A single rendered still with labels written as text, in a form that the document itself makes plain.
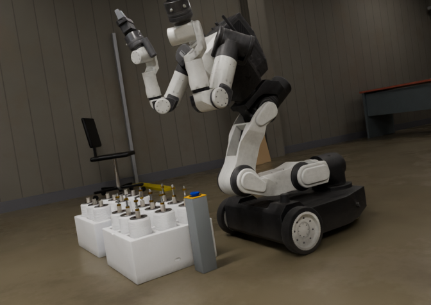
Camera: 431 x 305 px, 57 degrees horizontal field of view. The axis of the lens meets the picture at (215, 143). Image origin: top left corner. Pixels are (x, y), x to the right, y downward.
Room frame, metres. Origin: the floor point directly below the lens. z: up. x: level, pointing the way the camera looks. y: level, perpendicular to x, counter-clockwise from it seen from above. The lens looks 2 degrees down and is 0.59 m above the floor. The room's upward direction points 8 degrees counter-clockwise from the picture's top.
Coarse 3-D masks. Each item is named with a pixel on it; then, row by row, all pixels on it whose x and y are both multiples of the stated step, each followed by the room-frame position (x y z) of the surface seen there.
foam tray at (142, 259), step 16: (176, 224) 1.76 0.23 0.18; (112, 240) 1.78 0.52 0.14; (128, 240) 1.60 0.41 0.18; (144, 240) 1.60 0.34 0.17; (160, 240) 1.64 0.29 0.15; (176, 240) 1.68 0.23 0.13; (112, 256) 1.81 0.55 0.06; (128, 256) 1.62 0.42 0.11; (144, 256) 1.60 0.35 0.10; (160, 256) 1.63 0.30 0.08; (176, 256) 1.67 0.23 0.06; (192, 256) 1.71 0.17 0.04; (128, 272) 1.64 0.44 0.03; (144, 272) 1.59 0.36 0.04; (160, 272) 1.63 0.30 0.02
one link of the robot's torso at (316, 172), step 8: (312, 160) 2.04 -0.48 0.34; (304, 168) 1.92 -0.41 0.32; (312, 168) 1.93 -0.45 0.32; (320, 168) 1.96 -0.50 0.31; (328, 168) 1.99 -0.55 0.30; (304, 176) 1.90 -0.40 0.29; (312, 176) 1.93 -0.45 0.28; (320, 176) 1.95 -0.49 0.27; (328, 176) 1.98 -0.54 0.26; (304, 184) 1.91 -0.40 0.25; (312, 184) 1.94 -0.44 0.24; (320, 184) 1.96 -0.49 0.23
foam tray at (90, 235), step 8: (80, 216) 2.32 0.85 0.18; (80, 224) 2.25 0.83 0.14; (88, 224) 2.12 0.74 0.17; (96, 224) 2.04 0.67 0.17; (104, 224) 2.06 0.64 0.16; (80, 232) 2.28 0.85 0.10; (88, 232) 2.14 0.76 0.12; (96, 232) 2.03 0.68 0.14; (80, 240) 2.30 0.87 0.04; (88, 240) 2.16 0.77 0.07; (96, 240) 2.03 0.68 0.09; (88, 248) 2.18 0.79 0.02; (96, 248) 2.05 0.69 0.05; (104, 248) 2.05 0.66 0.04
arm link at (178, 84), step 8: (176, 72) 1.97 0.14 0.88; (176, 80) 1.97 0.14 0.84; (184, 80) 1.97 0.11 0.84; (168, 88) 1.99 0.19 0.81; (176, 88) 1.97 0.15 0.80; (184, 88) 1.99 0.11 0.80; (168, 96) 1.96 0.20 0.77; (176, 96) 1.98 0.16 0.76; (160, 104) 1.95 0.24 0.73; (168, 104) 1.96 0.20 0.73; (176, 104) 1.98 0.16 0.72; (160, 112) 1.96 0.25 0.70; (168, 112) 1.97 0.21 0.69
